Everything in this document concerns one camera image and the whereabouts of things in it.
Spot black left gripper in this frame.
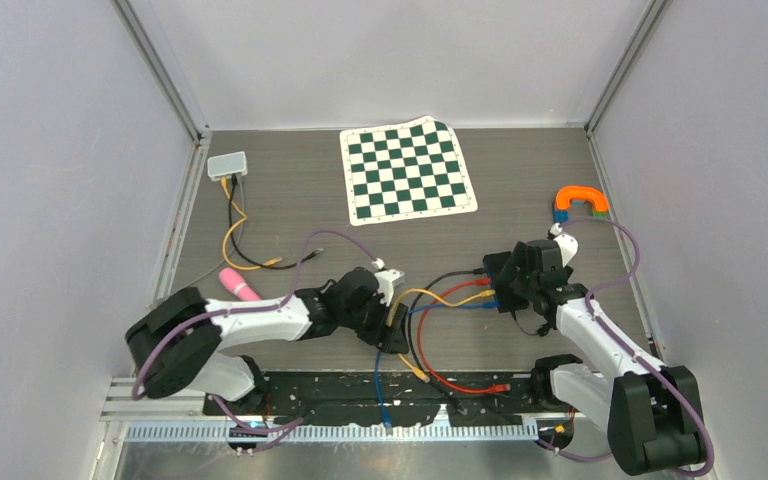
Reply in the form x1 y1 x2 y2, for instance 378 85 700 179
339 291 408 352

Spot black network switch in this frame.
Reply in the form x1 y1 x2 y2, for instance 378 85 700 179
482 251 529 317

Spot blue toy block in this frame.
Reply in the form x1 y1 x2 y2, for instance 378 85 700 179
552 203 571 224

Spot green white chessboard mat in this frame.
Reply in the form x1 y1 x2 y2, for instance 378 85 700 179
339 116 478 226

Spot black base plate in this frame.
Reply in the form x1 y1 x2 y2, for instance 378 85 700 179
201 369 597 429

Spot orange arch toy block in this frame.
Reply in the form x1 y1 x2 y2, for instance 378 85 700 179
553 185 610 214

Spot red ethernet cable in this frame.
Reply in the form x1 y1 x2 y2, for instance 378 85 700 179
417 278 512 397

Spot small white grey hub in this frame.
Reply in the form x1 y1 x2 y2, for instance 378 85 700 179
207 151 248 182

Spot short black cable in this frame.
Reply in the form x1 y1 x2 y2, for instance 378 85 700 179
227 174 324 270

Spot blue ethernet cable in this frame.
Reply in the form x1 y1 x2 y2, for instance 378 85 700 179
373 299 499 429

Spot pink marker pen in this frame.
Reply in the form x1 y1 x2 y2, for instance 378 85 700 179
218 267 261 302

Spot black power cord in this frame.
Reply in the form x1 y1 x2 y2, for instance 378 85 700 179
511 311 554 338

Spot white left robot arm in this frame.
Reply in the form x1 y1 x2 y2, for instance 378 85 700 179
125 267 406 414

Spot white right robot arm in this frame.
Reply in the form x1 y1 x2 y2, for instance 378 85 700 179
484 234 713 476

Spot yellow ethernet cable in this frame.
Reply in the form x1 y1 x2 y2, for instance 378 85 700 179
387 288 497 384

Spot black ethernet cable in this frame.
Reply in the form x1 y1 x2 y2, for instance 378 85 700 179
406 267 489 415

